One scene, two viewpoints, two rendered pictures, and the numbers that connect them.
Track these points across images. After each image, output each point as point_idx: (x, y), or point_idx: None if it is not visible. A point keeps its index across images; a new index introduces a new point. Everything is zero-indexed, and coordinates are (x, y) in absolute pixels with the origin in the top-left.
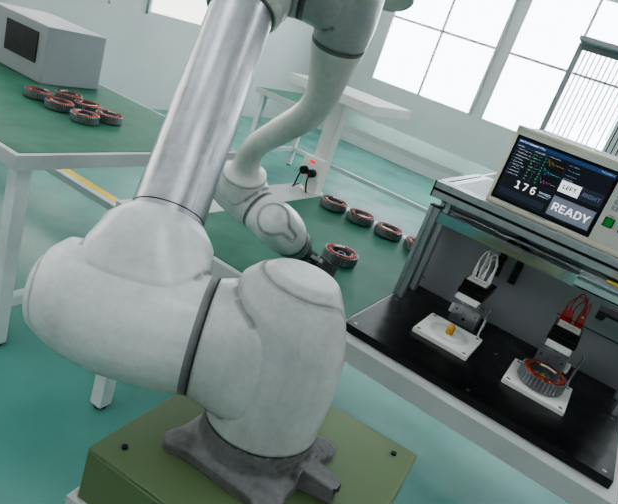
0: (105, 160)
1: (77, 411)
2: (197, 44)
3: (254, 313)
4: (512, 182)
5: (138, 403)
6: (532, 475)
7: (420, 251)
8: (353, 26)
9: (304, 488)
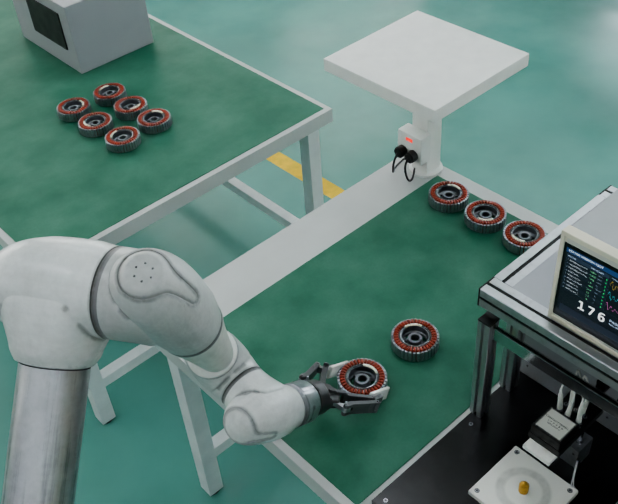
0: (143, 220)
1: (189, 501)
2: (9, 435)
3: None
4: (573, 301)
5: (254, 479)
6: None
7: (484, 371)
8: (174, 346)
9: None
